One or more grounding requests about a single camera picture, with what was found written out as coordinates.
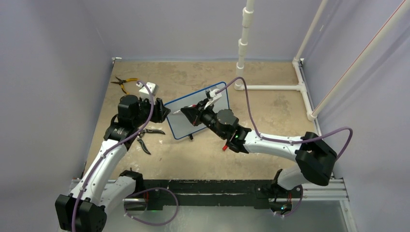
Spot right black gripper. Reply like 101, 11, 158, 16
182, 99, 227, 140

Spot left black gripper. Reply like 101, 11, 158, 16
132, 96, 169, 128

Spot red capped whiteboard marker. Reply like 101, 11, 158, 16
172, 104, 197, 115

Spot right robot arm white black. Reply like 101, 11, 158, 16
180, 104, 337, 197

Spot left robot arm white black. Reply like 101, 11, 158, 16
55, 95, 170, 232

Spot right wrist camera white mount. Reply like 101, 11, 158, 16
204, 88, 222, 109

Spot black handled cutters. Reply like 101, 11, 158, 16
136, 129, 166, 155

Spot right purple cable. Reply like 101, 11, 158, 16
214, 76, 353, 218

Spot purple cable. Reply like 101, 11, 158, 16
214, 76, 353, 218
71, 80, 179, 232

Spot yellow handled pliers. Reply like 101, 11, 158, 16
111, 76, 139, 95

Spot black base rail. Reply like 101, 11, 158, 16
113, 170, 303, 212

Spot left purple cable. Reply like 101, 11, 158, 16
71, 80, 179, 232

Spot white PVC pipe frame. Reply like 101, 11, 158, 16
234, 0, 410, 122

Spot aluminium frame rail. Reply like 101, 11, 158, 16
292, 58, 357, 232

